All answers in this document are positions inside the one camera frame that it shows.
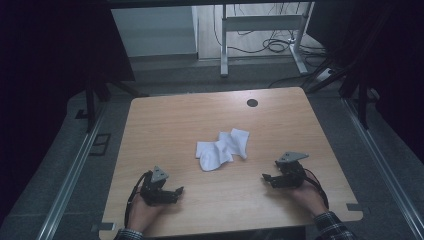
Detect black floor cables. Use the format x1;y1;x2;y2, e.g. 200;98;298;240
213;3;329;89

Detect white power strip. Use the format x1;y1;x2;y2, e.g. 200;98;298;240
315;67;335;82

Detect black metal stand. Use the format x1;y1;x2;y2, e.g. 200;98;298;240
74;78;149;134
304;56;381;131

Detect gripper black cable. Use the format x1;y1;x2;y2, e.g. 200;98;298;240
123;170;152;230
302;168;330;210

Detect white sock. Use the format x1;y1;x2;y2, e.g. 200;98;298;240
195;139;235;173
217;127;251;160

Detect white cabinet panel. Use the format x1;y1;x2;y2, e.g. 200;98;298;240
110;5;199;58

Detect dark curtain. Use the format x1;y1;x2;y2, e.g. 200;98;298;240
0;0;136;221
306;0;424;164

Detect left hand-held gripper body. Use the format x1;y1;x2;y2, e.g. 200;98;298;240
139;165;179;207

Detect black floor bracket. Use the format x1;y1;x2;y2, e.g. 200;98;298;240
88;133;112;157

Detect aluminium floor rail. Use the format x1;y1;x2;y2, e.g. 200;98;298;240
35;106;107;240
342;98;424;239

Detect person's right hand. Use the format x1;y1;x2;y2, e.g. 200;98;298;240
287;180;330;218

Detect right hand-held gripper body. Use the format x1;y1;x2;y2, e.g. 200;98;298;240
274;151;310;190

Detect person's left hand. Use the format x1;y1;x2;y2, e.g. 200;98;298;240
127;192;169;233

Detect white metal desk frame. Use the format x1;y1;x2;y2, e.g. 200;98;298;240
219;2;315;79

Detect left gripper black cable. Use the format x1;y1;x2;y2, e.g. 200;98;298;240
123;170;152;230

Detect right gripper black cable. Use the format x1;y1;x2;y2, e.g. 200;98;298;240
302;168;330;210

